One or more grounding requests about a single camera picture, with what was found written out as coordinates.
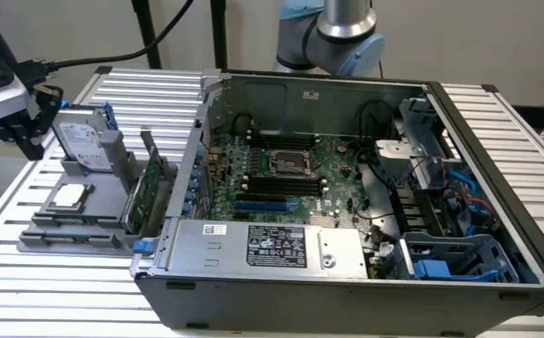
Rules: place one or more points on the blue plastic latch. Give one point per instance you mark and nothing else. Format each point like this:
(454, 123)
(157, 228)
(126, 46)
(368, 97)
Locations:
(432, 270)

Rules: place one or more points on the black stand pole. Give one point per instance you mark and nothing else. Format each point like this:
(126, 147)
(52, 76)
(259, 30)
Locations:
(219, 31)
(148, 31)

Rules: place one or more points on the green graphics card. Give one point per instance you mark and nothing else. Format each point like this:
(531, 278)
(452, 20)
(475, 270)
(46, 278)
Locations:
(148, 190)

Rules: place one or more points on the silver coin battery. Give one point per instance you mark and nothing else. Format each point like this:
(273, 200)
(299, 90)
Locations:
(343, 148)

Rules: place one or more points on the grey parts rack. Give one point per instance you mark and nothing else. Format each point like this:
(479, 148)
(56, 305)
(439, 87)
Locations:
(108, 197)

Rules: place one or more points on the silver power supply unit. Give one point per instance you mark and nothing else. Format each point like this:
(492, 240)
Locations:
(235, 253)

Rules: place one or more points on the RAM memory stick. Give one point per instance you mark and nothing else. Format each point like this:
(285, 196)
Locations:
(281, 193)

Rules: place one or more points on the blue-grey plastic disk bay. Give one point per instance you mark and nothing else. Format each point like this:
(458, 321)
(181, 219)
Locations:
(470, 246)

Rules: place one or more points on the silver CPU chip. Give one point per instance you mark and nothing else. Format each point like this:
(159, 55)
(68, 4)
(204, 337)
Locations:
(72, 195)

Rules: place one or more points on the grey metal disk bay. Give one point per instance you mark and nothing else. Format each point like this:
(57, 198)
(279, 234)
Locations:
(418, 141)

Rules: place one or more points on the blue expansion slot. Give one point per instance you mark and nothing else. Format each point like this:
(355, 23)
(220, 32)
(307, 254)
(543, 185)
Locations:
(260, 205)

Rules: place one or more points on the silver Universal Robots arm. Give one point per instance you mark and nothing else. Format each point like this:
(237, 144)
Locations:
(343, 21)

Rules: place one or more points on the short black expansion slot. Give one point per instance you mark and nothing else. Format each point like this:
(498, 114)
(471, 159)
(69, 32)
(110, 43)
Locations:
(241, 216)

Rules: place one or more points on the black open PC case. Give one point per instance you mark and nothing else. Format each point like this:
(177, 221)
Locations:
(328, 303)

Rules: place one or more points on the hard disk drive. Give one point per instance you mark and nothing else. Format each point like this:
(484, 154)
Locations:
(82, 141)

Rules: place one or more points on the metal CPU socket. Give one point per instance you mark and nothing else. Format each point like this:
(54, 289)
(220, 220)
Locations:
(292, 162)

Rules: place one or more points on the green motherboard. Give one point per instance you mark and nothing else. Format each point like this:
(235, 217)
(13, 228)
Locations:
(343, 169)

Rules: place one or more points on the thin metal locking lever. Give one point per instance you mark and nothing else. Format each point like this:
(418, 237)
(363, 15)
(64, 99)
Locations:
(317, 169)
(265, 141)

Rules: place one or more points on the green RAM stick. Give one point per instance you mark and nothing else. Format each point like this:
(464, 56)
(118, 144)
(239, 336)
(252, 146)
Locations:
(80, 220)

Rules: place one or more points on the RAM slot white latches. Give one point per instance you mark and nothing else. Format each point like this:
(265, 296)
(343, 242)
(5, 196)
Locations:
(281, 142)
(281, 182)
(281, 135)

